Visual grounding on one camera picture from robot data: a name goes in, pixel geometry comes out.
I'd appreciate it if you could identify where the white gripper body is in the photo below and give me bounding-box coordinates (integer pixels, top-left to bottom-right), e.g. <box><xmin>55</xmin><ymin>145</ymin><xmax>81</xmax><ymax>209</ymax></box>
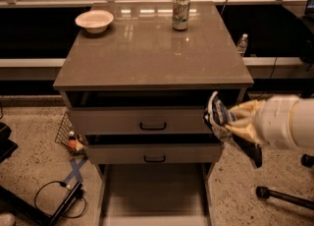
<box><xmin>254</xmin><ymin>95</ymin><xmax>299</xmax><ymax>149</ymax></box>

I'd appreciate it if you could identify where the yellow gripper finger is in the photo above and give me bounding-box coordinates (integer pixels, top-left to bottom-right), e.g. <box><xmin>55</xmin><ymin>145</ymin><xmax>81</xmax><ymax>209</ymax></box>
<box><xmin>225</xmin><ymin>120</ymin><xmax>264</xmax><ymax>145</ymax></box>
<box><xmin>230</xmin><ymin>99</ymin><xmax>265</xmax><ymax>120</ymax></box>

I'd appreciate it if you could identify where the blue chip bag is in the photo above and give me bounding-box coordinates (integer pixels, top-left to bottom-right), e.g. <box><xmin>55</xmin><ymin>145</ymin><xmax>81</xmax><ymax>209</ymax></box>
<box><xmin>203</xmin><ymin>91</ymin><xmax>262</xmax><ymax>168</ymax></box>

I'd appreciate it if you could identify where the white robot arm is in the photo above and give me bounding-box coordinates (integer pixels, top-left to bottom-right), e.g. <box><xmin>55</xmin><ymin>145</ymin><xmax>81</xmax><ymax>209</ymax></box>
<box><xmin>226</xmin><ymin>95</ymin><xmax>314</xmax><ymax>149</ymax></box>

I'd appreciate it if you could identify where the grey drawer cabinet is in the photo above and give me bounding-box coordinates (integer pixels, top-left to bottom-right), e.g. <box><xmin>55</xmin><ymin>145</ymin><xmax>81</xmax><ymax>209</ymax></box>
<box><xmin>52</xmin><ymin>1</ymin><xmax>255</xmax><ymax>226</ymax></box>

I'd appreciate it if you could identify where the open bottom drawer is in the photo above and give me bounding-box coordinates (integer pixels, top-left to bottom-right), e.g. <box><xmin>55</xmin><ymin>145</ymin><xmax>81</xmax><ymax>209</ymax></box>
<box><xmin>97</xmin><ymin>163</ymin><xmax>214</xmax><ymax>226</ymax></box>

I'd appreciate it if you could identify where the black caster foot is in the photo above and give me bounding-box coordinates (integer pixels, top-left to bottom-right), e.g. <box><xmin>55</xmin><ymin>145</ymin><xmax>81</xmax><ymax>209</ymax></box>
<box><xmin>301</xmin><ymin>154</ymin><xmax>314</xmax><ymax>167</ymax></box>

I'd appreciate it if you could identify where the black tripod leg right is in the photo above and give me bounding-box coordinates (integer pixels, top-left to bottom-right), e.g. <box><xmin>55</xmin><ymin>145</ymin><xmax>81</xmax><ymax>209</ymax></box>
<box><xmin>255</xmin><ymin>186</ymin><xmax>314</xmax><ymax>210</ymax></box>

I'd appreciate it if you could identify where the clear water bottle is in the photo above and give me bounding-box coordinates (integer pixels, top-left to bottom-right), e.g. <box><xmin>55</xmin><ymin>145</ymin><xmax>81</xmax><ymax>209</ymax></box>
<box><xmin>236</xmin><ymin>33</ymin><xmax>248</xmax><ymax>57</ymax></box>

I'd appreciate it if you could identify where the green soda can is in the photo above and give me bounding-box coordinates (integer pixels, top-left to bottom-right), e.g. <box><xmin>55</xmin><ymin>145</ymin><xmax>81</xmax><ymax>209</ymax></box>
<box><xmin>172</xmin><ymin>0</ymin><xmax>190</xmax><ymax>30</ymax></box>

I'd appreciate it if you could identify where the orange bottle in basket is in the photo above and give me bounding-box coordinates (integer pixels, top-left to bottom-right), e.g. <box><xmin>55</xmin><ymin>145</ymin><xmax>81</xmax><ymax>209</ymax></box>
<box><xmin>67</xmin><ymin>131</ymin><xmax>77</xmax><ymax>151</ymax></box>

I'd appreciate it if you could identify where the white paper bowl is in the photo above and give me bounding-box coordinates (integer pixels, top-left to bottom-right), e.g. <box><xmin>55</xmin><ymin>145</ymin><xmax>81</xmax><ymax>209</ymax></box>
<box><xmin>75</xmin><ymin>10</ymin><xmax>114</xmax><ymax>33</ymax></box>

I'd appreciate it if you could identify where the blue tape cross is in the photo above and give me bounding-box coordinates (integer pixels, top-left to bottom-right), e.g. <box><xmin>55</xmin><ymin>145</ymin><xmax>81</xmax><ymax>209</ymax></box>
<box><xmin>64</xmin><ymin>157</ymin><xmax>87</xmax><ymax>185</ymax></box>

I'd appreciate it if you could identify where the black stand leg left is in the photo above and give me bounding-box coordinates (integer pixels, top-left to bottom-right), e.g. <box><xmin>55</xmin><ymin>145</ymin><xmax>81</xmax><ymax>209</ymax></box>
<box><xmin>0</xmin><ymin>182</ymin><xmax>82</xmax><ymax>226</ymax></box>

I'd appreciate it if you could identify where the middle drawer with handle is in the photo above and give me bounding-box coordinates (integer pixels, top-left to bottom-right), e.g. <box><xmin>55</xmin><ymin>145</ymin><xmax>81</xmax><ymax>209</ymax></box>
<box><xmin>84</xmin><ymin>143</ymin><xmax>223</xmax><ymax>164</ymax></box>

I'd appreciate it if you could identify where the drawer with handle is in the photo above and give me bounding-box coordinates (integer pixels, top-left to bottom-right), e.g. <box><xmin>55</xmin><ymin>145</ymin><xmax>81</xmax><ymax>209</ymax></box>
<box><xmin>69</xmin><ymin>107</ymin><xmax>211</xmax><ymax>136</ymax></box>
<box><xmin>84</xmin><ymin>143</ymin><xmax>223</xmax><ymax>164</ymax></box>

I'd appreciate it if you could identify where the top drawer with handle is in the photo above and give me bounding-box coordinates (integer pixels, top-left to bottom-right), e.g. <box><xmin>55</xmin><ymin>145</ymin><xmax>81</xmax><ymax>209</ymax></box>
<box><xmin>69</xmin><ymin>107</ymin><xmax>211</xmax><ymax>136</ymax></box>

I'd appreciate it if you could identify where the wire basket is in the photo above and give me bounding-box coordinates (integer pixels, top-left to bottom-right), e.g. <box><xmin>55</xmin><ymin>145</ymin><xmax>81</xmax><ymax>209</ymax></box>
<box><xmin>55</xmin><ymin>113</ymin><xmax>84</xmax><ymax>155</ymax></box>

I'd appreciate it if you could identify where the black cable on floor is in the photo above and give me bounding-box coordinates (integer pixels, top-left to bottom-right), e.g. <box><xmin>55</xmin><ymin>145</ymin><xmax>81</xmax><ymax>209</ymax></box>
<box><xmin>33</xmin><ymin>180</ymin><xmax>88</xmax><ymax>219</ymax></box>

